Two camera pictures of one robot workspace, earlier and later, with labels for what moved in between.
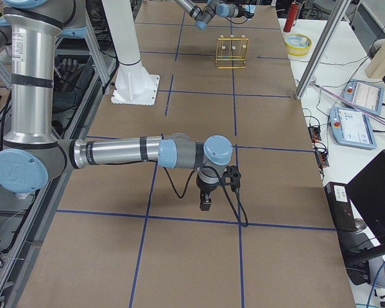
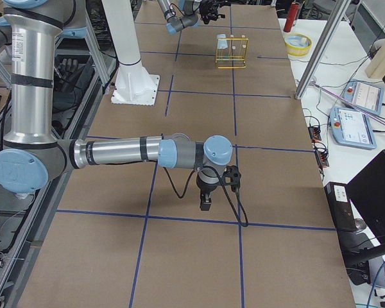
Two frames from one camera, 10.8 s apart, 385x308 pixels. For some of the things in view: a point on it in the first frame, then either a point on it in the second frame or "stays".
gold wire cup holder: (230, 52) stays
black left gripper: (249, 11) to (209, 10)
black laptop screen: (374, 193) stays
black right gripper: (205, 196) stays
